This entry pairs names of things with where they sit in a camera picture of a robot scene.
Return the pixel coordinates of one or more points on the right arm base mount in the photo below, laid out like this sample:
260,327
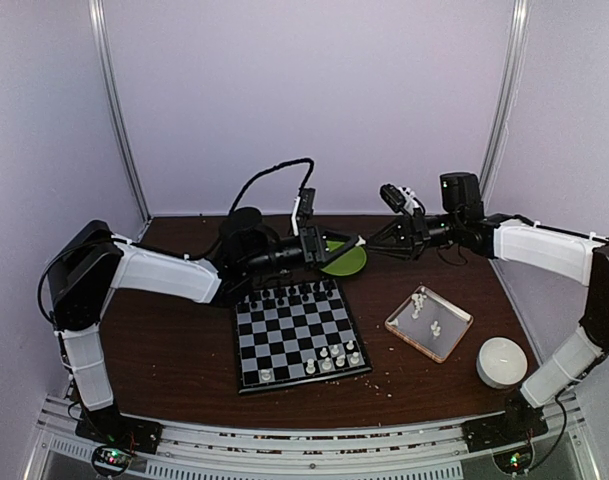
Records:
504,440

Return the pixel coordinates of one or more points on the right aluminium frame post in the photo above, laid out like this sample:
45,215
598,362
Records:
508,92

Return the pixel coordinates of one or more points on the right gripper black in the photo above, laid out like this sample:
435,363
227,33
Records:
411,235

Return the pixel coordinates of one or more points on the front aluminium rail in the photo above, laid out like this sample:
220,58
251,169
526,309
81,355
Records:
429,450

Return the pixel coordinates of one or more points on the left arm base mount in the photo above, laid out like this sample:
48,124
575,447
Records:
115,453

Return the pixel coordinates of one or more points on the left aluminium frame post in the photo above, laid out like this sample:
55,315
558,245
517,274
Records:
102,42

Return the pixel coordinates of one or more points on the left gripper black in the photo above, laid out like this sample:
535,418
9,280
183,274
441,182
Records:
314,245

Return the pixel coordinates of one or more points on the black white chessboard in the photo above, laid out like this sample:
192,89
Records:
281,327

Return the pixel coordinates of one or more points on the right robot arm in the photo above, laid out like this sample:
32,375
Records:
580,260

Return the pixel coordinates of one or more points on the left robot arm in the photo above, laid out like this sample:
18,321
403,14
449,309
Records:
172,359

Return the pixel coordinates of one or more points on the white bowl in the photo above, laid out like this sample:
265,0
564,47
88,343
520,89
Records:
501,363

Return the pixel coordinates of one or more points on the green plate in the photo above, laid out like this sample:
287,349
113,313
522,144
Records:
348,264

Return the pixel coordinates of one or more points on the white chess piece tall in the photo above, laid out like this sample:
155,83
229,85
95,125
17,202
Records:
310,367

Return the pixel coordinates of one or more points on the aluminium frame post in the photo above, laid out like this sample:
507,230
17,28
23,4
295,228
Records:
508,92
102,42

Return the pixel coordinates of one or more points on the metal wooden tray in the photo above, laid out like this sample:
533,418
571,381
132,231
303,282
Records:
411,322

